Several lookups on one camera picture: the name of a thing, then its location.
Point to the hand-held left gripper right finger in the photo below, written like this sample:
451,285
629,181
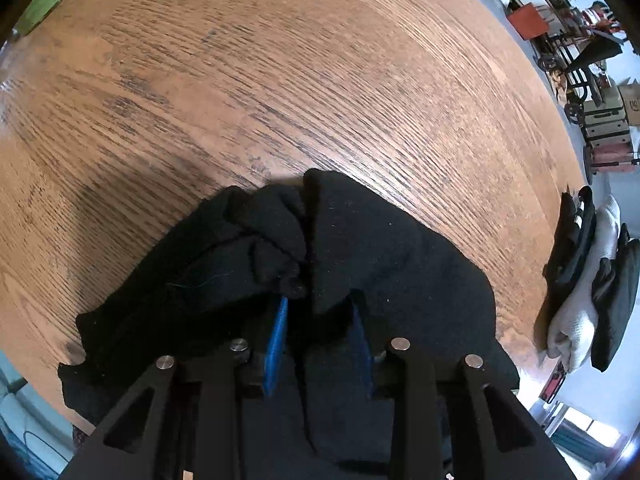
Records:
362,355

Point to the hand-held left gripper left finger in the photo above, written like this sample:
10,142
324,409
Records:
276,347

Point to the stack of black white clothes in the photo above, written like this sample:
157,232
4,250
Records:
585,310

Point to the folded black garment white trim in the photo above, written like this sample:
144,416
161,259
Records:
567,255

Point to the folded dark garment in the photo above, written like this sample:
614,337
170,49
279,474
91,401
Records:
617,300

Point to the wheeled wooden cart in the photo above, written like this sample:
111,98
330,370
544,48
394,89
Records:
607,130

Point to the printed cardboard box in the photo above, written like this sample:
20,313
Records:
631,106

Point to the red box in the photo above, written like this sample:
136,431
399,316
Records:
526,19

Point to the green basket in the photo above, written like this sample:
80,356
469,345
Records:
42,7

